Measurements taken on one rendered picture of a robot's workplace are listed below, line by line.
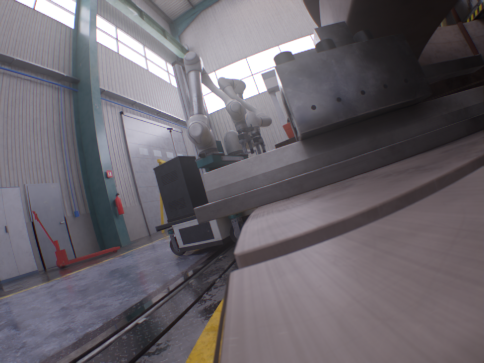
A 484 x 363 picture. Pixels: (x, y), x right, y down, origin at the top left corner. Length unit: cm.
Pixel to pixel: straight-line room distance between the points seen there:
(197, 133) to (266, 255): 153
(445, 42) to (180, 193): 394
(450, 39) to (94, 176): 872
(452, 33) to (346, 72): 369
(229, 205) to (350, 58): 55
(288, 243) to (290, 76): 58
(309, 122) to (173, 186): 165
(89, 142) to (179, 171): 621
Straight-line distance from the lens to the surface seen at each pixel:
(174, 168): 213
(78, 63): 990
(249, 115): 218
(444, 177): 26
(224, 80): 251
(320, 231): 19
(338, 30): 95
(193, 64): 195
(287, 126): 201
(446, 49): 400
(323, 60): 74
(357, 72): 74
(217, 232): 186
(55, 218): 711
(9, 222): 601
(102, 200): 755
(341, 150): 74
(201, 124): 169
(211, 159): 183
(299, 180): 67
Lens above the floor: 35
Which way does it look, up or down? 4 degrees up
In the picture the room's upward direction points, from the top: 17 degrees counter-clockwise
